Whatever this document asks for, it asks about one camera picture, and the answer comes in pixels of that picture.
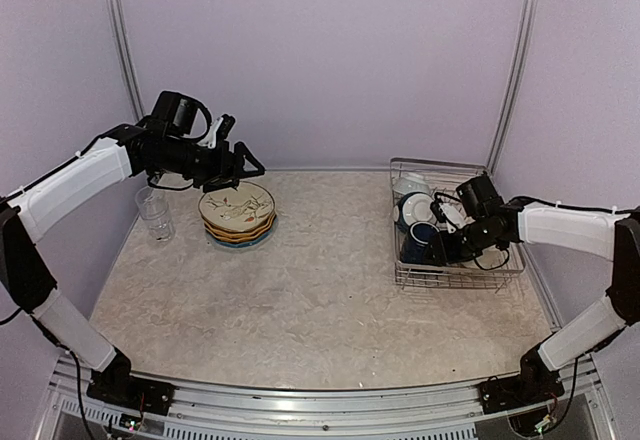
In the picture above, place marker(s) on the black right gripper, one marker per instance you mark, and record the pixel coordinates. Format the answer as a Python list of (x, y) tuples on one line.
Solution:
[(443, 251)]

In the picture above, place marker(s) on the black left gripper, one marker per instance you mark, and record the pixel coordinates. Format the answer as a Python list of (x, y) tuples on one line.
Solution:
[(222, 172)]

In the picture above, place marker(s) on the dark blue mug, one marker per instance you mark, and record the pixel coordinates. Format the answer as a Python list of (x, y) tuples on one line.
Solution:
[(417, 247)]

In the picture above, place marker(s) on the cream bird pattern plate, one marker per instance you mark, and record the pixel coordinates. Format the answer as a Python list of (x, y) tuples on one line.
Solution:
[(237, 209)]

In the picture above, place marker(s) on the white mug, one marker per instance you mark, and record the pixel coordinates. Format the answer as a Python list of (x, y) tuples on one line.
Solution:
[(490, 259)]

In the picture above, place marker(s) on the yellow polka dot plate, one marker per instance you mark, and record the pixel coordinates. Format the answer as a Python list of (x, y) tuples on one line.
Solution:
[(240, 239)]

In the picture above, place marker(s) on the blue polka dot plate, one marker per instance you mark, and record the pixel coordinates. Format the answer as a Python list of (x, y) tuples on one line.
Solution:
[(248, 245)]

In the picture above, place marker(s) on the large clear glass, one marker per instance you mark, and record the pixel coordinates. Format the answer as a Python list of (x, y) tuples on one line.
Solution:
[(160, 233)]

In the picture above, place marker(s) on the small clear glass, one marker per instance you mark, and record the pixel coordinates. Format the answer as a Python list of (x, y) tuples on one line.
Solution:
[(155, 210)]

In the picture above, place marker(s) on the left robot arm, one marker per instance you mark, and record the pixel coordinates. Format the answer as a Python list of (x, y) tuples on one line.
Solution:
[(179, 136)]

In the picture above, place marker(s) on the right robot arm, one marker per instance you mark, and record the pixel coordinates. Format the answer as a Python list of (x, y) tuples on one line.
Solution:
[(607, 233)]

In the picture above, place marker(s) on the teal white bowl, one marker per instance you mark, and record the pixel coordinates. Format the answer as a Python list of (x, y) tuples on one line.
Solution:
[(413, 208)]

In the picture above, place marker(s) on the light green bowl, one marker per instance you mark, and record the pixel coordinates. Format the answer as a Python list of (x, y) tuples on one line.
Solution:
[(410, 182)]

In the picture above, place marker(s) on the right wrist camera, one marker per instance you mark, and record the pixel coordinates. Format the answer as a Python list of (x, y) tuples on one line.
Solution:
[(448, 216)]

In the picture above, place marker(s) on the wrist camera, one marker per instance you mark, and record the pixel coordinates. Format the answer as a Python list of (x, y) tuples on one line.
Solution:
[(448, 216), (218, 131)]

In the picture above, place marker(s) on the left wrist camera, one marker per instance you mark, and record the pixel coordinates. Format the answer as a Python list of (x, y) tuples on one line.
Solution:
[(218, 131)]

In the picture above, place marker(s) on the back aluminium rail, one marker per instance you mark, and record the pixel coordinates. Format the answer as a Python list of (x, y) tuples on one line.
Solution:
[(382, 168)]

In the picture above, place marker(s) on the aluminium rail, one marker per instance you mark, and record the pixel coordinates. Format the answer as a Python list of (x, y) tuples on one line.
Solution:
[(382, 168), (201, 410)]

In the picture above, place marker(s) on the wire dish rack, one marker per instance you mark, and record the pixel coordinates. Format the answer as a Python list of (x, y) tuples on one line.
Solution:
[(469, 188)]

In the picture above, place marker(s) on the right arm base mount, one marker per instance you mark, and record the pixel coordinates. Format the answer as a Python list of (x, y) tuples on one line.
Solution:
[(534, 383)]

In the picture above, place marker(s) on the left aluminium post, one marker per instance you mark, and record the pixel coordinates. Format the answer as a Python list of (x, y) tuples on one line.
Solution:
[(124, 56)]

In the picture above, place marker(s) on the aluminium post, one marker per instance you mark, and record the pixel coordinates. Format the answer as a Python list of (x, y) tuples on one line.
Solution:
[(514, 80), (124, 56)]

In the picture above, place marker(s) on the front aluminium rail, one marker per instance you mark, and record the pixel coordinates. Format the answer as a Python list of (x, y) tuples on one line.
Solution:
[(201, 410)]

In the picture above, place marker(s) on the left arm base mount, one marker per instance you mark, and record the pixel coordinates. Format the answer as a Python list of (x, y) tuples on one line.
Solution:
[(116, 385)]

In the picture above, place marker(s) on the right aluminium post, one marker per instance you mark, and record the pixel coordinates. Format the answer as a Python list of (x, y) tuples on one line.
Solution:
[(514, 80)]

